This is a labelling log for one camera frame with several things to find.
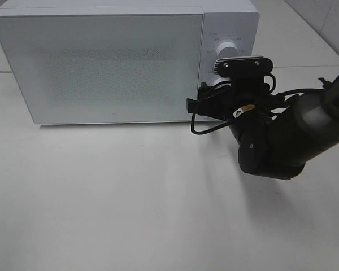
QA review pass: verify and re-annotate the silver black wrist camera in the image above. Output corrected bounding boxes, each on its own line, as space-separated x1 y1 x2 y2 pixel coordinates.
213 56 273 78

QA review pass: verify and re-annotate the upper white power knob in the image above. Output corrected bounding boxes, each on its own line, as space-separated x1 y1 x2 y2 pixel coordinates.
216 41 239 59

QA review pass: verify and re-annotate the white timer knob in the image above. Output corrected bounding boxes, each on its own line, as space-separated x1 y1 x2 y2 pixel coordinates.
212 77 231 86

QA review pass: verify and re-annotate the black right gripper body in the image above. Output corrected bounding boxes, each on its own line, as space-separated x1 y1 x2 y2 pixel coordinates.
199 76 267 120

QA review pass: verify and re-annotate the white microwave oven body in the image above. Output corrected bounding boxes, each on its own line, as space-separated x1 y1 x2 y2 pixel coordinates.
0 0 260 125

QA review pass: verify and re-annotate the white microwave door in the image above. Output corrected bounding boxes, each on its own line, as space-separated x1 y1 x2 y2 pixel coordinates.
0 6 205 125

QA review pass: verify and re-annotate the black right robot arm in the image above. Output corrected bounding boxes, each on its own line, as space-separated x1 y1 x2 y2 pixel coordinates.
186 56 339 180

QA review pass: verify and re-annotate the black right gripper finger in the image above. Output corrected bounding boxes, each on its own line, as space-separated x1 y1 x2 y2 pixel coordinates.
199 82 214 95
186 98 200 115

